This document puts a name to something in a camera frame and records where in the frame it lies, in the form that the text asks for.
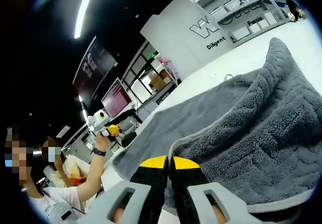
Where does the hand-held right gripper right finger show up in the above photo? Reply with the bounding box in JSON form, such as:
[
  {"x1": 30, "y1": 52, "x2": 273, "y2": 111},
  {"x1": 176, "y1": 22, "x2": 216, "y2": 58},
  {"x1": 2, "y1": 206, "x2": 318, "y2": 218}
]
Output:
[{"x1": 170, "y1": 156, "x2": 255, "y2": 224}]

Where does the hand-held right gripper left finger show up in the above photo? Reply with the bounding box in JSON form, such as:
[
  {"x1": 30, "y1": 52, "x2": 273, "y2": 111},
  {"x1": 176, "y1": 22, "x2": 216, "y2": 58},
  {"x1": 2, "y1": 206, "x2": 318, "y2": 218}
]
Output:
[{"x1": 80, "y1": 155, "x2": 169, "y2": 224}]

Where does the grey towel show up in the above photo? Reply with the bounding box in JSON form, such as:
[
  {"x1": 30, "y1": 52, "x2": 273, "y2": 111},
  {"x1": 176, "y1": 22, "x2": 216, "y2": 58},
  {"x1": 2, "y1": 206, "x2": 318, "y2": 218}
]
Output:
[{"x1": 112, "y1": 37, "x2": 322, "y2": 213}]

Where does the person's left hand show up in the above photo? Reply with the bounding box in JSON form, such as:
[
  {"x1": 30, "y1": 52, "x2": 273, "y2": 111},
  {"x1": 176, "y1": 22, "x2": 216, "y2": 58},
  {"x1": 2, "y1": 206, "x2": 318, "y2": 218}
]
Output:
[{"x1": 95, "y1": 134, "x2": 113, "y2": 151}]

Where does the pink desktop monitor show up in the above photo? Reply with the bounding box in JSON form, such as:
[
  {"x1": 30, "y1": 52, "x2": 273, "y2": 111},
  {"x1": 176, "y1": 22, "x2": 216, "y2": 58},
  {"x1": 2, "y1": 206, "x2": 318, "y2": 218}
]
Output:
[{"x1": 101, "y1": 78, "x2": 133, "y2": 119}]

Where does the cardboard box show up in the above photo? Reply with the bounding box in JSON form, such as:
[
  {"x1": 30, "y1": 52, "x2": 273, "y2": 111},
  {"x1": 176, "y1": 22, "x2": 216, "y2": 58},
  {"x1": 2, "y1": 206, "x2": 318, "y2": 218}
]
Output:
[{"x1": 148, "y1": 69, "x2": 172, "y2": 91}]

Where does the white chest device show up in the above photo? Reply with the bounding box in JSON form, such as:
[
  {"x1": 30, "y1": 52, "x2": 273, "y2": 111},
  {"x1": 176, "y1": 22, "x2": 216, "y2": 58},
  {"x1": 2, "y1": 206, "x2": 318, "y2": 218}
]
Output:
[{"x1": 47, "y1": 201, "x2": 76, "y2": 222}]

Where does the long ceiling light strip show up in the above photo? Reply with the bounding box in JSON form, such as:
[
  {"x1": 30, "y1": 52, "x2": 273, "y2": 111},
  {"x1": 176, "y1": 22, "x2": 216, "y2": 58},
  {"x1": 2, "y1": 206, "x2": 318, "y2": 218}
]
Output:
[{"x1": 74, "y1": 0, "x2": 99, "y2": 40}]

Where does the white table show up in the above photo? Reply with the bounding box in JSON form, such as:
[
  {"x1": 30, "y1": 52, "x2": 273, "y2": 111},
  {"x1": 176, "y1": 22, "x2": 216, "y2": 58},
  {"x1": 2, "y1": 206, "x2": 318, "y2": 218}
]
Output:
[{"x1": 100, "y1": 17, "x2": 322, "y2": 224}]

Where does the grey metal shelving rack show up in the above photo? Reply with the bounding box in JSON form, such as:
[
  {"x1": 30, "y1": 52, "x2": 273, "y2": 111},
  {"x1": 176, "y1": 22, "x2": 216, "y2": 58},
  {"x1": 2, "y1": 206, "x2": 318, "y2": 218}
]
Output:
[{"x1": 187, "y1": 0, "x2": 294, "y2": 43}]

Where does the large dark wall screen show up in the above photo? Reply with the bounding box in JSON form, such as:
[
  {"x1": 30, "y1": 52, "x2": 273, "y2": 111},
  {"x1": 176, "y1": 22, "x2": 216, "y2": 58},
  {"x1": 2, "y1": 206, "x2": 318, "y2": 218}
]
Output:
[{"x1": 72, "y1": 36, "x2": 118, "y2": 109}]

